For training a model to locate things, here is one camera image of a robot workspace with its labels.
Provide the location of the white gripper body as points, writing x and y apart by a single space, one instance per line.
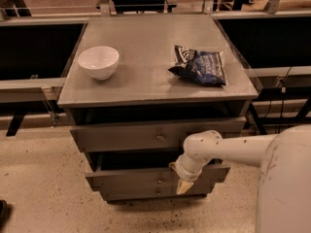
190 175

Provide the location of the grey drawer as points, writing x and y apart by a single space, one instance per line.
152 192
112 180
144 135

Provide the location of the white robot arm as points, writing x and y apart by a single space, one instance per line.
284 160

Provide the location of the grey top drawer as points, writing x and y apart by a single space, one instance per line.
144 135

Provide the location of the grey drawer cabinet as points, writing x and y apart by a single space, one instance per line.
142 89

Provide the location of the grey bottom drawer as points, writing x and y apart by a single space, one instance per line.
152 192

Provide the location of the blue chip bag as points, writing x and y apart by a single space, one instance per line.
199 66

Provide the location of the white ceramic bowl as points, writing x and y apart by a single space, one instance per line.
99 62

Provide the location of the right metal railing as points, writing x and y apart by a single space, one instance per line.
276 52

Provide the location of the metal railing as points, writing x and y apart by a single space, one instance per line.
36 54
276 52

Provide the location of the black shoe at left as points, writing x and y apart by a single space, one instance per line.
3 212

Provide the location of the left metal railing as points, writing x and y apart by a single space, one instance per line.
36 54

